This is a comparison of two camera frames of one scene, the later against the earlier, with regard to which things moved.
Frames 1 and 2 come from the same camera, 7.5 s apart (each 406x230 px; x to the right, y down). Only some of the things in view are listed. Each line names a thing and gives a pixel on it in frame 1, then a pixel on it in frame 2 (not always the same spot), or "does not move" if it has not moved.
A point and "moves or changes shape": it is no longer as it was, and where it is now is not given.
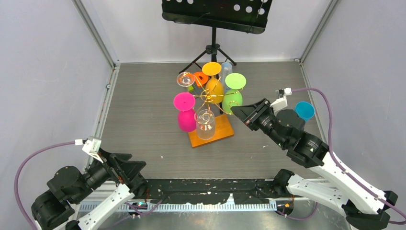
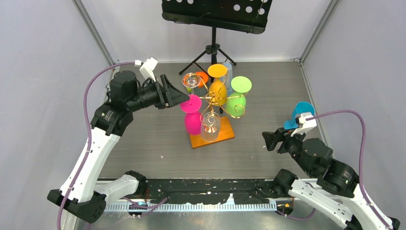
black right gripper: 250,114 → 271,138
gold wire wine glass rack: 212,122 moves or changes shape
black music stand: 247,16 does not move
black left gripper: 129,168 → 173,96
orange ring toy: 198,81 does not move
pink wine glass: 186,119 moves or changes shape
